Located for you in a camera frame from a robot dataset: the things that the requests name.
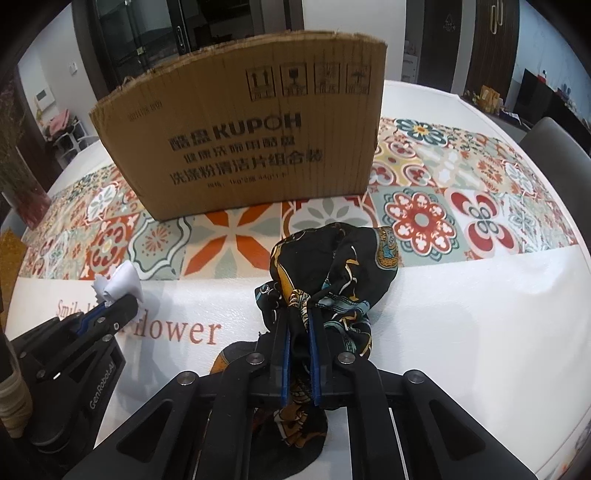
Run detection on brown cardboard box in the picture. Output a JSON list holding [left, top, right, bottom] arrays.
[[89, 30, 389, 222]]

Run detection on white cloth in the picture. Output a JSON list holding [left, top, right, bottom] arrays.
[[92, 260, 144, 308]]

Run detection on yellow bag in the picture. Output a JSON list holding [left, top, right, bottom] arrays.
[[477, 85, 502, 112]]

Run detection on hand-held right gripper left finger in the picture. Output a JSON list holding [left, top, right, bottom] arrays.
[[62, 309, 291, 480]]

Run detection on person's left forearm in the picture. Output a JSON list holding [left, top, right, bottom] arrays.
[[0, 364, 34, 440]]

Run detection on dark interior door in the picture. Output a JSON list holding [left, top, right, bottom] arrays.
[[417, 0, 470, 94]]

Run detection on white shoe rack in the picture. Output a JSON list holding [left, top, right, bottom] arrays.
[[51, 119, 100, 163]]

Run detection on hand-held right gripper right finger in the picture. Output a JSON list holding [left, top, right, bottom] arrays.
[[309, 308, 542, 480]]

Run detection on low television cabinet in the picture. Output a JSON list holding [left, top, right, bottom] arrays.
[[462, 92, 533, 126]]

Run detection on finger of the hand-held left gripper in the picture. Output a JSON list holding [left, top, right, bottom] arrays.
[[89, 294, 140, 343], [55, 305, 110, 336]]

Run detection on black patterned scarf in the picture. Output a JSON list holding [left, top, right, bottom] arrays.
[[210, 222, 400, 472]]

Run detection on grey leather dining chair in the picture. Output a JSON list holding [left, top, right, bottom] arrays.
[[519, 117, 591, 223]]

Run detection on colourful floral table runner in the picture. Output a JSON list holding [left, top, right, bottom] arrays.
[[18, 115, 581, 283]]

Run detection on pink bag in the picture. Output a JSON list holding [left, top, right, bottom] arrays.
[[46, 110, 77, 139]]

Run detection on dark wood wardrobe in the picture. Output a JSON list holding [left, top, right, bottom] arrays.
[[464, 0, 520, 110]]

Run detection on golden brown mat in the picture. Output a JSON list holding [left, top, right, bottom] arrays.
[[0, 228, 29, 320]]

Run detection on glass sliding door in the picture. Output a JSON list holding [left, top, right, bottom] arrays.
[[71, 0, 195, 101]]

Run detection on glass vase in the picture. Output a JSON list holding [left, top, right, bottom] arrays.
[[0, 143, 52, 228]]

